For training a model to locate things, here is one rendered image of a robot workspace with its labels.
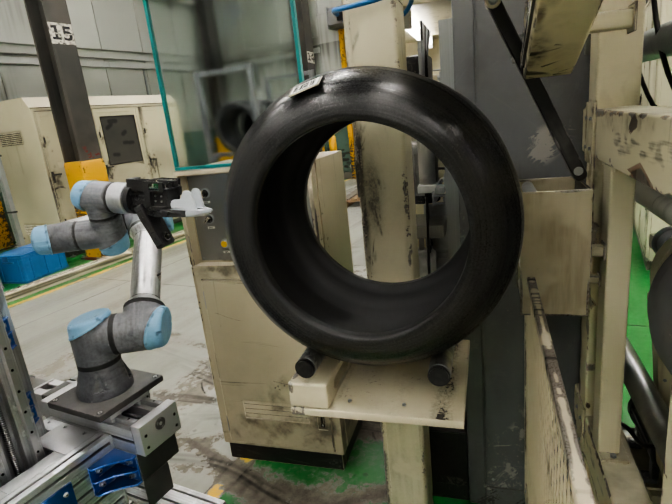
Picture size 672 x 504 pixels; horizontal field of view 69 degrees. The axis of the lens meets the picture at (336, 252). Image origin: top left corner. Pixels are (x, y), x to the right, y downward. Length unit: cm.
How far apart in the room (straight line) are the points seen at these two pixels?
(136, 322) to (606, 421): 124
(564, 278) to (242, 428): 150
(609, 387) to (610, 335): 14
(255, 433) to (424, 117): 168
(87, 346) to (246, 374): 78
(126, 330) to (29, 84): 869
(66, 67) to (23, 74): 336
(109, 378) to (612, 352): 130
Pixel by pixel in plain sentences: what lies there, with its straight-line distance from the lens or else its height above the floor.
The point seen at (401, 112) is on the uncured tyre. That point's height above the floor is 140.
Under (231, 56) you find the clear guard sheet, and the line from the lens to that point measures 182.
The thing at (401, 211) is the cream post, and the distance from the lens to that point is 127.
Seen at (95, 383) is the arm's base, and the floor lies 77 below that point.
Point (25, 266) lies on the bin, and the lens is 628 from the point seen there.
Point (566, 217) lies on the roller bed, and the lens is 120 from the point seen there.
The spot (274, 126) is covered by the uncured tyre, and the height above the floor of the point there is 140.
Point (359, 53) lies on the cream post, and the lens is 127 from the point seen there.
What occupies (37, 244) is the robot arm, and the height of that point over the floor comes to 118.
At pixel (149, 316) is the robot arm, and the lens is 146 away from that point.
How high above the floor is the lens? 141
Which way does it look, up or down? 16 degrees down
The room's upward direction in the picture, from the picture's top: 6 degrees counter-clockwise
